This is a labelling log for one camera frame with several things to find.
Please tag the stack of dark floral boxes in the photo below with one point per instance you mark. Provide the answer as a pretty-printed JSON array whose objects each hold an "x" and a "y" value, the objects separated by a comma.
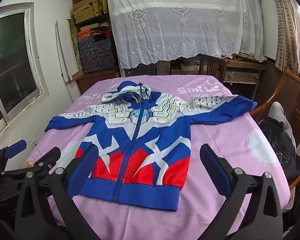
[{"x": 96, "y": 55}]

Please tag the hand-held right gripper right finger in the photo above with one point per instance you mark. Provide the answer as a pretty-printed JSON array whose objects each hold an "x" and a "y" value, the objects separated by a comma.
[{"x": 215, "y": 170}]

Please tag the checked beige curtain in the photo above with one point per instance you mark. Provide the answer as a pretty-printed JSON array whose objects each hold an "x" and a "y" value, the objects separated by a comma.
[{"x": 282, "y": 30}]

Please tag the brown wooden shelf unit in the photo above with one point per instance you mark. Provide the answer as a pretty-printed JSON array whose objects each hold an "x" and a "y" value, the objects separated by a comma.
[{"x": 95, "y": 78}]

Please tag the black cloth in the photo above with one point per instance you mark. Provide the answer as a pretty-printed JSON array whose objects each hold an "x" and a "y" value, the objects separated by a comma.
[{"x": 280, "y": 145}]

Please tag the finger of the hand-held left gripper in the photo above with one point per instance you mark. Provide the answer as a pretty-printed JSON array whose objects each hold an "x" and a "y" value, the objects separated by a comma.
[
  {"x": 48, "y": 157},
  {"x": 15, "y": 148}
]

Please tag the white lace curtain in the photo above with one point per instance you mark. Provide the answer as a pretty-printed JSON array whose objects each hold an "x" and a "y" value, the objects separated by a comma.
[{"x": 180, "y": 30}]

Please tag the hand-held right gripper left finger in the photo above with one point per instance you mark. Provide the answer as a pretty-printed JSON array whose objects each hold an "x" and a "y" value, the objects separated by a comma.
[{"x": 82, "y": 166}]

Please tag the purple printed blanket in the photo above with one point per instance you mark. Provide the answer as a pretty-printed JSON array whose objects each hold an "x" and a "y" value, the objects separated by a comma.
[{"x": 215, "y": 130}]

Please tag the wooden storage bench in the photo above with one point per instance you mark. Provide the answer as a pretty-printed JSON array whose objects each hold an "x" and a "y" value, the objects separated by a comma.
[{"x": 242, "y": 67}]

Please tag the white wall socket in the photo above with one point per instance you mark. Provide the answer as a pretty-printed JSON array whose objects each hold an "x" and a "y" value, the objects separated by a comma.
[{"x": 33, "y": 144}]

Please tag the stack of yellow boxes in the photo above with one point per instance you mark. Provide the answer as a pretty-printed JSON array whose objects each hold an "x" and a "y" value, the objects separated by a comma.
[{"x": 86, "y": 10}]

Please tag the white flat board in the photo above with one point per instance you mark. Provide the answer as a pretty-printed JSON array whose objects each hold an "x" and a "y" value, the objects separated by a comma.
[{"x": 67, "y": 50}]

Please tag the blue red white hooded jacket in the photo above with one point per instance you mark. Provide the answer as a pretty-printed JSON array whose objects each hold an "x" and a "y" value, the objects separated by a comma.
[{"x": 160, "y": 135}]

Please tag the white framed window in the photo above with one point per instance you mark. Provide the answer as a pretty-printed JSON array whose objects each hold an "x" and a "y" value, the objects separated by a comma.
[{"x": 10, "y": 62}]

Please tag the dark wooden chair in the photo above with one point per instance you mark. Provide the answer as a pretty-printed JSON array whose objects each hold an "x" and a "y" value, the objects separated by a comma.
[{"x": 212, "y": 66}]

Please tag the grey cloth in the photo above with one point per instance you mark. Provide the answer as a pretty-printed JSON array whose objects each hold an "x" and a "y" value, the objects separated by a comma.
[{"x": 280, "y": 115}]

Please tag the stack of orange boxes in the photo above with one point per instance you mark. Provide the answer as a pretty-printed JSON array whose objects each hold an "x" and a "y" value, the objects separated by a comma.
[{"x": 90, "y": 33}]

